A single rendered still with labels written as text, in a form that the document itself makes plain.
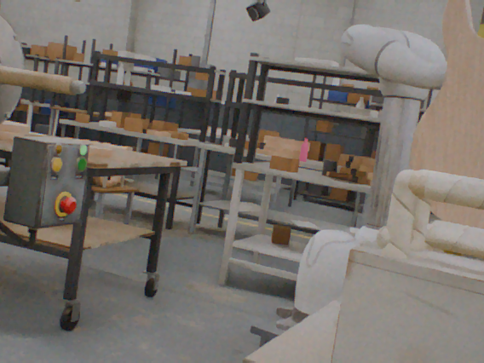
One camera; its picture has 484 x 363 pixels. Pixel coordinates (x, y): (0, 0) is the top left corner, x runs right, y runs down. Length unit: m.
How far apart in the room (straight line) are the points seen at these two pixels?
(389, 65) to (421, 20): 10.66
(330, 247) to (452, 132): 0.69
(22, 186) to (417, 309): 1.03
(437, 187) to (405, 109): 1.11
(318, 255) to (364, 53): 0.54
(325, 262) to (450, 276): 0.98
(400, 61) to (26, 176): 0.94
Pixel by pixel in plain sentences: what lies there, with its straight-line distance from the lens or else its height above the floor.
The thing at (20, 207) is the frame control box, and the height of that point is 0.96.
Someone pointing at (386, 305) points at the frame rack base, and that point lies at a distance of 0.88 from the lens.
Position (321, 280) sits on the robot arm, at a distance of 1.81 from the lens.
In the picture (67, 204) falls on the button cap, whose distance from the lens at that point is 1.64.
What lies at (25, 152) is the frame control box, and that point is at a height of 1.09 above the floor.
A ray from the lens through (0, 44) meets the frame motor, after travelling 1.48.
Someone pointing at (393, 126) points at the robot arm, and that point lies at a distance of 1.96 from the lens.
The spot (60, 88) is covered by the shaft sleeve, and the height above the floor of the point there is 1.24.
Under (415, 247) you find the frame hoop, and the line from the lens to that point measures 0.96.
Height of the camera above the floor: 1.25
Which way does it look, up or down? 6 degrees down
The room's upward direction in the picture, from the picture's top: 9 degrees clockwise
